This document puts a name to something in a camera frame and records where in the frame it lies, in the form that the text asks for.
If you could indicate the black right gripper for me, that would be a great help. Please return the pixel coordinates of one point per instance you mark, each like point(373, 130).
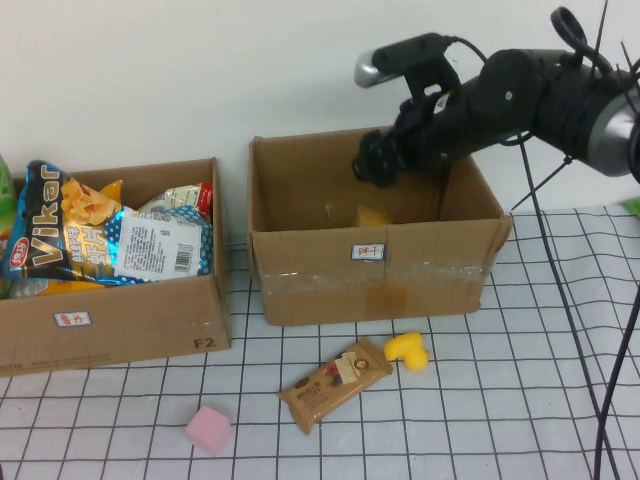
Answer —
point(445, 130)

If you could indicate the yellow-orange snack packet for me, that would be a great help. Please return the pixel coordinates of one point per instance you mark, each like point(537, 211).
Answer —
point(372, 216)

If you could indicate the brown wafer bar packet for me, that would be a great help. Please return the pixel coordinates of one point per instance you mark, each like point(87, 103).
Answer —
point(330, 390)

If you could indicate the green snack bag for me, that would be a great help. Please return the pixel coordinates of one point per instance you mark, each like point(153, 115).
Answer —
point(5, 190)

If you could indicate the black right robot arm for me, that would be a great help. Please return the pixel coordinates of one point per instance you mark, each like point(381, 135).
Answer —
point(550, 100)

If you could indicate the red and white snack bag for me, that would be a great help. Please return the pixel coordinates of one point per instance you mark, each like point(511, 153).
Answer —
point(202, 197)

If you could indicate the blue polka-dot snack bag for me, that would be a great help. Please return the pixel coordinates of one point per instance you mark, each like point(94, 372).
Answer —
point(150, 245)

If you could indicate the white label on tall box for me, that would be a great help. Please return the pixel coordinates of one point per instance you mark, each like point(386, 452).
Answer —
point(369, 252)

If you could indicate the tall cardboard box with tape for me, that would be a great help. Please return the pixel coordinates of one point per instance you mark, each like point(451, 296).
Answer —
point(320, 300)

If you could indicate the black zip tie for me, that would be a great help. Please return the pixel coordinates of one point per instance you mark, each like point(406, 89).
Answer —
point(542, 182)

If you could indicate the yellow rubber duck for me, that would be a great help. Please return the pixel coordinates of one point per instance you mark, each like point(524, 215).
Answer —
point(407, 352)

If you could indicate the small green object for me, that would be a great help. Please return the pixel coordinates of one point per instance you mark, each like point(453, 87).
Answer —
point(632, 206)

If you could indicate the white black-grid tablecloth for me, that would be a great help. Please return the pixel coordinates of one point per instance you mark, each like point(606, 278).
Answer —
point(500, 400)

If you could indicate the low cardboard box F2 print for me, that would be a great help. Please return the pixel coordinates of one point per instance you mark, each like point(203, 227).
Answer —
point(125, 325)

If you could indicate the pink foam cube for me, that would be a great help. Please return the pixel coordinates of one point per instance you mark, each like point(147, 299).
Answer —
point(207, 430)

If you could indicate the orange chips bag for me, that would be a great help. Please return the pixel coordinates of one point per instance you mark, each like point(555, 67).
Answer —
point(65, 288)

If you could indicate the Vikar shrimp chips bag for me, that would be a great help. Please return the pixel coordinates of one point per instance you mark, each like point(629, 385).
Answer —
point(45, 225)

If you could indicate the white label on low box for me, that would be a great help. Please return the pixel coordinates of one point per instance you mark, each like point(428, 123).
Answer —
point(73, 320)

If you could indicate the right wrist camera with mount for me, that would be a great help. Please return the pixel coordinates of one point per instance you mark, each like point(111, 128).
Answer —
point(400, 55)

